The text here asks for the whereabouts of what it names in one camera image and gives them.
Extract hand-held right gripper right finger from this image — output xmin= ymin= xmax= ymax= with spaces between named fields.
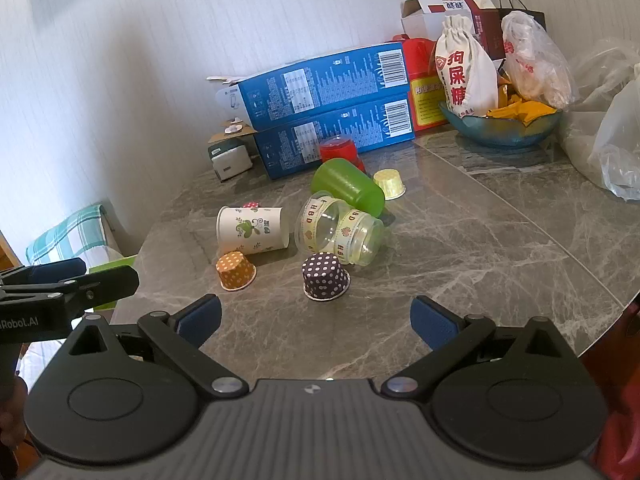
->
xmin=381 ymin=296 xmax=571 ymax=397

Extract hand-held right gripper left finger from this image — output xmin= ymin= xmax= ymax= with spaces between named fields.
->
xmin=65 ymin=294 xmax=249 ymax=398

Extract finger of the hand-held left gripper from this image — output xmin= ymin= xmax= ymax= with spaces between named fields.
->
xmin=0 ymin=258 xmax=87 ymax=287
xmin=0 ymin=265 xmax=140 ymax=311

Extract orange dotted paper cup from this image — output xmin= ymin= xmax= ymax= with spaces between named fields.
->
xmin=215 ymin=252 xmax=258 ymax=292

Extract white paper cup green print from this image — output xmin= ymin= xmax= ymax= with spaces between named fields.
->
xmin=216 ymin=205 xmax=290 ymax=256

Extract dark purple dotted paper cup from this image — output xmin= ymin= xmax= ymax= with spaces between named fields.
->
xmin=301 ymin=253 xmax=351 ymax=302

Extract clear cup with printed band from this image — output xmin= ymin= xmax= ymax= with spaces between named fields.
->
xmin=295 ymin=192 xmax=385 ymax=266

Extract yellow paper cup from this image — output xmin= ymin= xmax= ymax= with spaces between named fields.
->
xmin=372 ymin=169 xmax=405 ymax=200

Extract green plastic cup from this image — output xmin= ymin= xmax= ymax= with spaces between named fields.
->
xmin=310 ymin=157 xmax=386 ymax=219

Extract red plastic cup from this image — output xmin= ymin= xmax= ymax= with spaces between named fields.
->
xmin=319 ymin=137 xmax=366 ymax=174

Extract person's left hand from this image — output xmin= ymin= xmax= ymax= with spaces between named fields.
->
xmin=0 ymin=375 xmax=31 ymax=461

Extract green plastic piece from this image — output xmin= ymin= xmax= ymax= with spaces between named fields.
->
xmin=89 ymin=255 xmax=139 ymax=312

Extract chair with plaid cushion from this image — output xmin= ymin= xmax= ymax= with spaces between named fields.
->
xmin=25 ymin=202 xmax=124 ymax=267

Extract small white device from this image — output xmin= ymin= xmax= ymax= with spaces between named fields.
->
xmin=207 ymin=134 xmax=254 ymax=182

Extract red cloth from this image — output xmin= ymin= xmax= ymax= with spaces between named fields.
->
xmin=579 ymin=296 xmax=640 ymax=480

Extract blue glass bowl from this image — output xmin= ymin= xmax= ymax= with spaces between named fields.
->
xmin=438 ymin=100 xmax=564 ymax=149

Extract blue cardboard box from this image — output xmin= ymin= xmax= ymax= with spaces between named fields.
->
xmin=207 ymin=42 xmax=412 ymax=134
xmin=207 ymin=97 xmax=417 ymax=181

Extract red box with yellow label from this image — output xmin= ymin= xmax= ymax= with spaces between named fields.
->
xmin=392 ymin=34 xmax=451 ymax=134

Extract orange snack packets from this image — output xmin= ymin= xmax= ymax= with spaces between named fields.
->
xmin=486 ymin=70 xmax=558 ymax=127

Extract clear plastic bag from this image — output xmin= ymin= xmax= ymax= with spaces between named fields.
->
xmin=559 ymin=38 xmax=640 ymax=203

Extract white plastic bag red print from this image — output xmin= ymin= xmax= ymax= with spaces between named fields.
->
xmin=501 ymin=9 xmax=582 ymax=110

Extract dark red box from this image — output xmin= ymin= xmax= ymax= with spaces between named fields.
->
xmin=470 ymin=6 xmax=507 ymax=62

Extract white red cardboard box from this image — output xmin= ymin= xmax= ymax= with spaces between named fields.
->
xmin=399 ymin=0 xmax=482 ymax=42

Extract black paper bag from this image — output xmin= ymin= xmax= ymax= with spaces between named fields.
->
xmin=486 ymin=0 xmax=548 ymax=36

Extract white cloth drawstring bag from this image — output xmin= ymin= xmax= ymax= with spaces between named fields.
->
xmin=433 ymin=14 xmax=500 ymax=119

